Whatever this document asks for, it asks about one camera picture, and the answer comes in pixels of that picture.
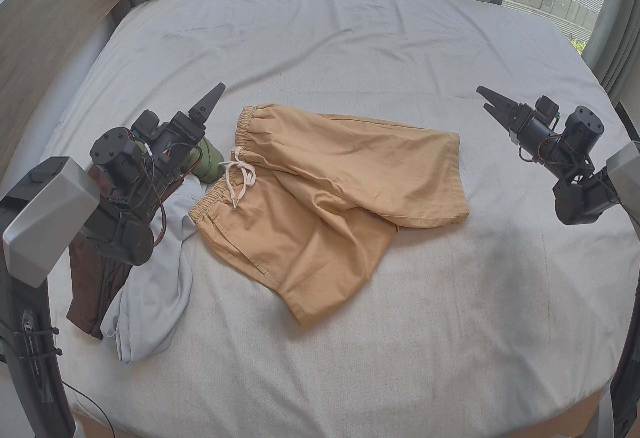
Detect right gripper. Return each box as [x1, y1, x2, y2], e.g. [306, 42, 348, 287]
[476, 85, 563, 162]

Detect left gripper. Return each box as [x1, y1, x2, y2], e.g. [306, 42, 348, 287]
[150, 82, 227, 177]

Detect tan shorts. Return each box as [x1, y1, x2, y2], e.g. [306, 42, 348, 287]
[188, 104, 471, 326]

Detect bed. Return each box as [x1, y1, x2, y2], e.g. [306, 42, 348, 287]
[0, 0, 640, 438]

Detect green garment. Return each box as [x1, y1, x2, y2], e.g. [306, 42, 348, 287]
[187, 136, 224, 184]

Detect pale blue garment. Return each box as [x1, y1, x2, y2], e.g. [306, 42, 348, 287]
[100, 174, 216, 366]

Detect brown garment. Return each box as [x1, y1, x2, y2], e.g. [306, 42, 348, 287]
[66, 164, 132, 341]

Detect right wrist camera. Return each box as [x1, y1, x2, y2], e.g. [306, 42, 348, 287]
[534, 95, 562, 132]

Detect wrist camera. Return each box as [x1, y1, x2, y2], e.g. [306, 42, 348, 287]
[534, 95, 562, 132]
[131, 109, 168, 142]

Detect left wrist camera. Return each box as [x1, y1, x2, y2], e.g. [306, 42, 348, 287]
[131, 109, 168, 142]

